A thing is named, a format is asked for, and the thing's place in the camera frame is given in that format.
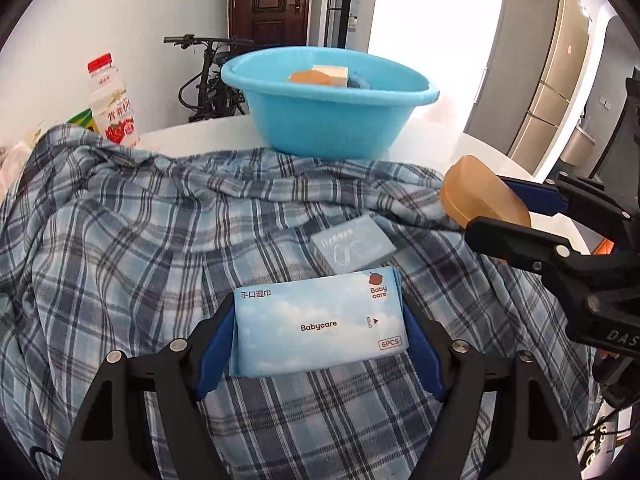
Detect gold grey refrigerator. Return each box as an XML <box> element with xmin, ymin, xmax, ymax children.
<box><xmin>462</xmin><ymin>0</ymin><xmax>593</xmax><ymax>177</ymax></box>

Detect red cap drink bottle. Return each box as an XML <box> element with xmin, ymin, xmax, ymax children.
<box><xmin>87</xmin><ymin>52</ymin><xmax>141</xmax><ymax>150</ymax></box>

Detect brown soap bar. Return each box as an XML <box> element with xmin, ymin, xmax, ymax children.
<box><xmin>439</xmin><ymin>155</ymin><xmax>532</xmax><ymax>228</ymax></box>

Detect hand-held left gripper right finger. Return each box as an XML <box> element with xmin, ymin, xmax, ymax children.
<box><xmin>402</xmin><ymin>302</ymin><xmax>583</xmax><ymax>480</ymax></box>

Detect items inside basin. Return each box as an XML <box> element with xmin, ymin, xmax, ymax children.
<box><xmin>312</xmin><ymin>64</ymin><xmax>349</xmax><ymax>88</ymax></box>

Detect blue plaid cloth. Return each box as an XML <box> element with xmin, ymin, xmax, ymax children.
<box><xmin>0</xmin><ymin>121</ymin><xmax>601</xmax><ymax>480</ymax></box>

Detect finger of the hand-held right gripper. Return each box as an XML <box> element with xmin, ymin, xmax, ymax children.
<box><xmin>499</xmin><ymin>172</ymin><xmax>636</xmax><ymax>256</ymax></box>
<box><xmin>464</xmin><ymin>215</ymin><xmax>608</xmax><ymax>321</ymax></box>

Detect clear plastic bag with bread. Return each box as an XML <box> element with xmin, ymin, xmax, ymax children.
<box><xmin>0</xmin><ymin>127</ymin><xmax>51</xmax><ymax>198</ymax></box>

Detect black bicycle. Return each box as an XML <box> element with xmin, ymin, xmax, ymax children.
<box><xmin>163</xmin><ymin>34</ymin><xmax>251</xmax><ymax>123</ymax></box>

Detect blue plastic basin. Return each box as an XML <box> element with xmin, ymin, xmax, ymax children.
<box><xmin>220</xmin><ymin>46</ymin><xmax>441</xmax><ymax>160</ymax></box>

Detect small blue-grey box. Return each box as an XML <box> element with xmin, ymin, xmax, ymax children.
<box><xmin>310</xmin><ymin>214</ymin><xmax>397</xmax><ymax>276</ymax></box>

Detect white washbasin cabinet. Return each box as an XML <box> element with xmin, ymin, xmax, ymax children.
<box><xmin>560</xmin><ymin>119</ymin><xmax>598</xmax><ymax>165</ymax></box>

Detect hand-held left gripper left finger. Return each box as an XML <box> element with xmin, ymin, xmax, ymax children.
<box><xmin>59</xmin><ymin>305</ymin><xmax>238</xmax><ymax>480</ymax></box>

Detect light blue wet wipes pack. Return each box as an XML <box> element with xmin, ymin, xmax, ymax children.
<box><xmin>229</xmin><ymin>266</ymin><xmax>410</xmax><ymax>378</ymax></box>

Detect orange sponge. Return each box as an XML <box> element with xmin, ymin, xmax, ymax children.
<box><xmin>287</xmin><ymin>70</ymin><xmax>337</xmax><ymax>86</ymax></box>

